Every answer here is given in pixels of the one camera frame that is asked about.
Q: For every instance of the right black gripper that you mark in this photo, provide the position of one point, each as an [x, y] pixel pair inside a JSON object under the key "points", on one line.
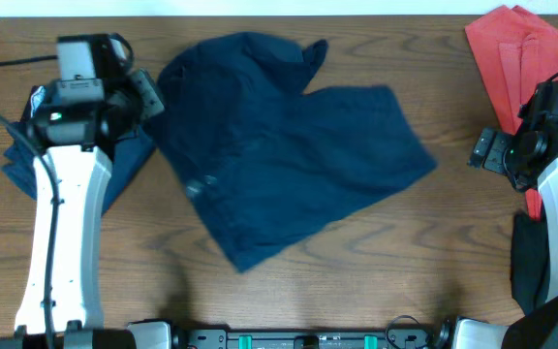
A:
{"points": [[495, 155]]}

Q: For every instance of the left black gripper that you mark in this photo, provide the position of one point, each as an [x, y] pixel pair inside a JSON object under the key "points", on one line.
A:
{"points": [[148, 92]]}

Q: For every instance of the navy shorts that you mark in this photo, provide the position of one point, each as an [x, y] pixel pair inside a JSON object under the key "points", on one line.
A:
{"points": [[129, 156], [267, 163]]}

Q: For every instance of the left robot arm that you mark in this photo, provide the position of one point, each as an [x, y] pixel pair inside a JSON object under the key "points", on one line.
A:
{"points": [[72, 135]]}

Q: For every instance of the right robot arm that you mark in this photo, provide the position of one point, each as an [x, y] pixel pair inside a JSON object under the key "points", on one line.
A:
{"points": [[539, 329]]}

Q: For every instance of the folded navy shorts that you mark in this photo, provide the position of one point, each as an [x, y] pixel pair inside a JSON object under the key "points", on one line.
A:
{"points": [[129, 156]]}

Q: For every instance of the black t-shirt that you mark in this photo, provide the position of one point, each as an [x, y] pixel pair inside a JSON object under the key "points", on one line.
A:
{"points": [[528, 262]]}

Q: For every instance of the red t-shirt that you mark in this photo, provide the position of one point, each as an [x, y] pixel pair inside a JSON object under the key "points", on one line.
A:
{"points": [[515, 50]]}

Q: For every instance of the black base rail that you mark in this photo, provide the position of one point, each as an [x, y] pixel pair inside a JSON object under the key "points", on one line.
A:
{"points": [[402, 332]]}

